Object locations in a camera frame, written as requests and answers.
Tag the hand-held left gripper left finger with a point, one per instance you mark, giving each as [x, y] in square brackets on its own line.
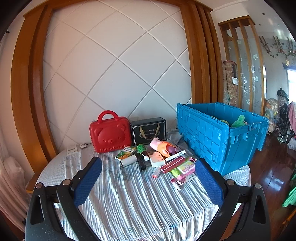
[87, 183]

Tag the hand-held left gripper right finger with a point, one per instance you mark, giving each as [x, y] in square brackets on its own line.
[209, 183]

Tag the green pink wet wipes pack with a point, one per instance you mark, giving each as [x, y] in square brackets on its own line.
[185, 168]

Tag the blue plastic storage crate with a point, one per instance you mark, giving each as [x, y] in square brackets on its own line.
[208, 139]

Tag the small pink sachet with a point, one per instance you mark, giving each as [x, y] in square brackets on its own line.
[177, 183]

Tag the white rectangular device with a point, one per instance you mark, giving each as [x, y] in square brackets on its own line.
[72, 150]

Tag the long maroon box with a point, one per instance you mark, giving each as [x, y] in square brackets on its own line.
[172, 164]

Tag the white toothpaste box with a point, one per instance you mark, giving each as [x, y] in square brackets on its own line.
[176, 155]

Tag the white paper roll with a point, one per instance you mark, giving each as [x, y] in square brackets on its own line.
[128, 161]

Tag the green orange medicine box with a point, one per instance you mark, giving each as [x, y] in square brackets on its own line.
[126, 153]

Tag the red bear-face carry case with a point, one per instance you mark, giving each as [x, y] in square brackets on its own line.
[108, 136]

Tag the pink lipstick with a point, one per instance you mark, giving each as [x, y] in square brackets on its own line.
[156, 172]

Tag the black tube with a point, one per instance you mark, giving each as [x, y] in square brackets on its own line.
[141, 165]

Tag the white orange-print box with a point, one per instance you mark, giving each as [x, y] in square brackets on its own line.
[157, 160]

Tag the pink pig toy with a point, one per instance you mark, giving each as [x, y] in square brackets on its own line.
[159, 144]

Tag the green capped dark bottle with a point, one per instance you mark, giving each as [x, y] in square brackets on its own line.
[141, 148]

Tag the green plush toy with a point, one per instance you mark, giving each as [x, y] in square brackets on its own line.
[239, 121]

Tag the white ribbed cover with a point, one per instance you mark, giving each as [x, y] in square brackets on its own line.
[11, 183]

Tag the black gift box gold ribbon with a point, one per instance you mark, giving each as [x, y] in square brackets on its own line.
[148, 132]

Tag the green cloth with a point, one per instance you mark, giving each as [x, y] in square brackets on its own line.
[290, 192]

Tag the patterned stuffed bag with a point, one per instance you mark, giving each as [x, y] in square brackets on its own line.
[271, 109]

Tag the rolled patterned carpet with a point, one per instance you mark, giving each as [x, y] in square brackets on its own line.
[230, 83]

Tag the coat rack with clothes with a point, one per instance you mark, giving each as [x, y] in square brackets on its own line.
[285, 115]

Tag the wooden slat glass partition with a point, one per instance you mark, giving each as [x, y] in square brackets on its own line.
[245, 58]

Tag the window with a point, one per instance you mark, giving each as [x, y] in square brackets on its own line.
[291, 76]

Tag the hanging vine decoration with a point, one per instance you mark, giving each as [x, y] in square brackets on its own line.
[277, 46]

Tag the wooden wall frame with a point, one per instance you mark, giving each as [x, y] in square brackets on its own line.
[25, 92]

